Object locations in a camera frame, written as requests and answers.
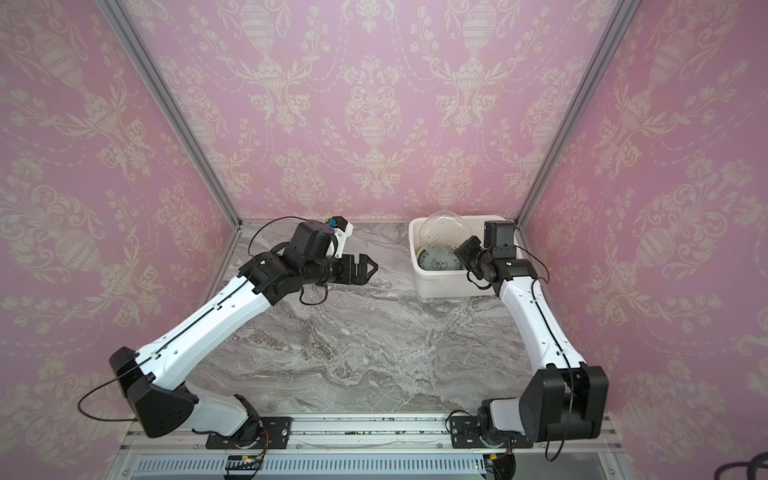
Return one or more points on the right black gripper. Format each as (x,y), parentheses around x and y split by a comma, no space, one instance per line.
(471,254)

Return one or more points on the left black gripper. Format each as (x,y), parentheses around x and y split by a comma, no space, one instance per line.
(363,273)

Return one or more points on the small blue patterned plate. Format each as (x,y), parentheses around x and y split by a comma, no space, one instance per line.
(438,259)

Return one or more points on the clear glass plate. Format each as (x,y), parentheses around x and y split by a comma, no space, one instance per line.
(443,230)

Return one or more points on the white plastic bin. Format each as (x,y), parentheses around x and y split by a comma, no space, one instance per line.
(448,284)

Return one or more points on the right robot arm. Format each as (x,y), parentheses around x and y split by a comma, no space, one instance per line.
(565,399)

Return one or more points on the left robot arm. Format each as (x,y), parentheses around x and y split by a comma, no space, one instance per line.
(153,379)

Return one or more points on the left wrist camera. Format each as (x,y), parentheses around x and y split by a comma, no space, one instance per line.
(343,230)

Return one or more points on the aluminium mounting rail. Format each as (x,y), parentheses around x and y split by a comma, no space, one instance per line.
(432,432)

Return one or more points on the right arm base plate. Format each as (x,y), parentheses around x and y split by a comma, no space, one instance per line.
(467,432)

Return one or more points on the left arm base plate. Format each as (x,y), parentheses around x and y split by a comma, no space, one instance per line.
(268,433)

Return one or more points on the right aluminium corner post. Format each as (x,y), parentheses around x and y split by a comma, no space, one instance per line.
(595,68)

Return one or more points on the aluminium corner post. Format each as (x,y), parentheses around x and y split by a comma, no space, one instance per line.
(595,68)
(118,18)

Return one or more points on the left aluminium corner post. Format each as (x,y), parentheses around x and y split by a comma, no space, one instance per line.
(118,18)

